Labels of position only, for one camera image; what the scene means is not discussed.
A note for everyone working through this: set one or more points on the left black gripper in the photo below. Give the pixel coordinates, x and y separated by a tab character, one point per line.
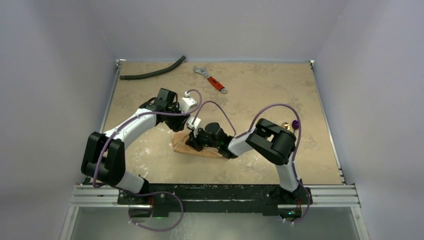
179	125

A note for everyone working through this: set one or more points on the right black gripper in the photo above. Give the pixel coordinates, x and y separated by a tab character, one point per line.
197	138

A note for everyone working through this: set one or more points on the orange cloth napkin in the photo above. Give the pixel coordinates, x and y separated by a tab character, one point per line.
179	146

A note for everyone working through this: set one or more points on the purple spoon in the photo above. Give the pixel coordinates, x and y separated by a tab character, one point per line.
295	124

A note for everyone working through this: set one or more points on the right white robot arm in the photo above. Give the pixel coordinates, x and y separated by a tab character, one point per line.
273	142

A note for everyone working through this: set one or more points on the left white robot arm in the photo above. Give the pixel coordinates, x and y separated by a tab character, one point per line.
104	158

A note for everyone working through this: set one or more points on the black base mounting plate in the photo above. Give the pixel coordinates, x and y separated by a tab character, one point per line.
165	198

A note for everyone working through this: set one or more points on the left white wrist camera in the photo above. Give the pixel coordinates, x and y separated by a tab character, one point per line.
187	103

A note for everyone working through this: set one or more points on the red handled adjustable wrench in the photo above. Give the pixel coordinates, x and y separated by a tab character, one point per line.
215	83

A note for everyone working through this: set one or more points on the aluminium frame rail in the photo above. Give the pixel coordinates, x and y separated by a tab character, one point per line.
322	196

